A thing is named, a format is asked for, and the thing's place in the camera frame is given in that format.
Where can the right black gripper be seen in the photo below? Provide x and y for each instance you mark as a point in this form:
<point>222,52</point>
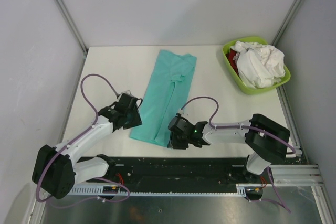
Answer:
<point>174,143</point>

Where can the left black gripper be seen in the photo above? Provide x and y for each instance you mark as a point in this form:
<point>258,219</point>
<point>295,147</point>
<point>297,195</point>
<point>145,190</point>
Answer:
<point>136,121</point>

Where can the teal t shirt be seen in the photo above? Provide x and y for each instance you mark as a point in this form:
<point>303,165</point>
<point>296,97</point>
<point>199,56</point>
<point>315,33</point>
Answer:
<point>166,93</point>

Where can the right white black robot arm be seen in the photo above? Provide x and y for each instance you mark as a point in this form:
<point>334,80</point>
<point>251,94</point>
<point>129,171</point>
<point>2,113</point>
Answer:
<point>268,139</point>

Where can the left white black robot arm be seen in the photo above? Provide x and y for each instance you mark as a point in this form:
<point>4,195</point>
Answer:
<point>59,168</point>

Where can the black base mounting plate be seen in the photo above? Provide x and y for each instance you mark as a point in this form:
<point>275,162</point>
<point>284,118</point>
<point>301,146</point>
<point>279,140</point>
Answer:
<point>129,169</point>

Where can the green plastic basket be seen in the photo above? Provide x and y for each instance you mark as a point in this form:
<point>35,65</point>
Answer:
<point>236,77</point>

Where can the red t shirt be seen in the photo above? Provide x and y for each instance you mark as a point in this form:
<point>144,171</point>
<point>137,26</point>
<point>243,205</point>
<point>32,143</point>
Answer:
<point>231,55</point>

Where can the white t shirt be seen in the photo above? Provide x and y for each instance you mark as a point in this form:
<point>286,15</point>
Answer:
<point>259,66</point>

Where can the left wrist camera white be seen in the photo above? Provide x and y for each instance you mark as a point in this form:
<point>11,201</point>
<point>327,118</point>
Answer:
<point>127,102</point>

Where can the grey slotted cable duct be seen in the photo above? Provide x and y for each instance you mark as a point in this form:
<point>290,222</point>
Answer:
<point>101,189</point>

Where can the aluminium front rail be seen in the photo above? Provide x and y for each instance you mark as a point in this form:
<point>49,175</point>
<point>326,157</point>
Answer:
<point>296,175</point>

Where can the left aluminium frame post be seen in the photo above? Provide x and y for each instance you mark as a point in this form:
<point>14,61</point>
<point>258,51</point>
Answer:
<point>71,25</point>

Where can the aluminium frame post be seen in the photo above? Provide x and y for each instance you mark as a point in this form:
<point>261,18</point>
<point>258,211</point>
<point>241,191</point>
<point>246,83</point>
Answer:
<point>290,15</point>
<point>71,25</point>

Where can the right aluminium frame post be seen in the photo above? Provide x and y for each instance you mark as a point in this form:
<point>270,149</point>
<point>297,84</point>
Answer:
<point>290,15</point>

